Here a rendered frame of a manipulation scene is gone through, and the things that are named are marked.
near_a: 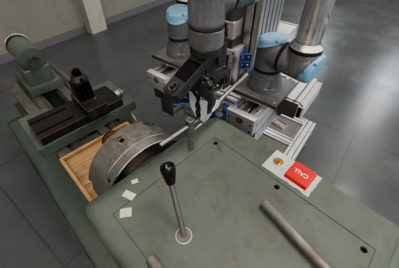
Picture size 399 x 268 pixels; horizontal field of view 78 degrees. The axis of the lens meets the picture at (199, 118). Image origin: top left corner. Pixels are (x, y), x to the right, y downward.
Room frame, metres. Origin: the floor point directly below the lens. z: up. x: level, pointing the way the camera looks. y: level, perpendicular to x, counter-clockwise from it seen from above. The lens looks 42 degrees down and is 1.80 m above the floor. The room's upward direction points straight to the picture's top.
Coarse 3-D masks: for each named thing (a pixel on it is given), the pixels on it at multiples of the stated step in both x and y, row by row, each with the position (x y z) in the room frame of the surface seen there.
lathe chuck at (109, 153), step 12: (120, 132) 0.55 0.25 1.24; (132, 132) 0.55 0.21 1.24; (144, 132) 0.56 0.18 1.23; (156, 132) 0.57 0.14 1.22; (108, 144) 0.51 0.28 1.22; (132, 144) 0.50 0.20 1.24; (96, 156) 0.49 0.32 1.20; (108, 156) 0.47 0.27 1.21; (120, 156) 0.46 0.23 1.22; (96, 168) 0.46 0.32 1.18; (108, 168) 0.44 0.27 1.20; (96, 180) 0.43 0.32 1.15; (96, 192) 0.43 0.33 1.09
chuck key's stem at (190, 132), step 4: (188, 116) 0.47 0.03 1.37; (188, 120) 0.46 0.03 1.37; (192, 120) 0.46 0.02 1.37; (188, 124) 0.45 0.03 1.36; (192, 124) 0.46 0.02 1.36; (192, 128) 0.46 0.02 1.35; (188, 132) 0.45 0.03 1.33; (192, 132) 0.46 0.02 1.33; (188, 136) 0.46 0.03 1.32; (192, 136) 0.46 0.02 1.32; (188, 140) 0.46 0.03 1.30; (192, 140) 0.46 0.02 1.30; (188, 144) 0.46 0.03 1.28; (192, 144) 0.46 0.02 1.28; (188, 148) 0.46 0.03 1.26; (192, 148) 0.46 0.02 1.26
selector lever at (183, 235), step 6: (174, 186) 0.28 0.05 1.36; (174, 192) 0.27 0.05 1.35; (174, 198) 0.26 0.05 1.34; (174, 204) 0.26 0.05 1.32; (180, 216) 0.24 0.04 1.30; (180, 222) 0.24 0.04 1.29; (180, 228) 0.23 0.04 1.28; (186, 228) 0.24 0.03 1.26; (180, 234) 0.22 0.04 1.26; (186, 234) 0.22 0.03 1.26; (180, 240) 0.21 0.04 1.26; (186, 240) 0.21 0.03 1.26
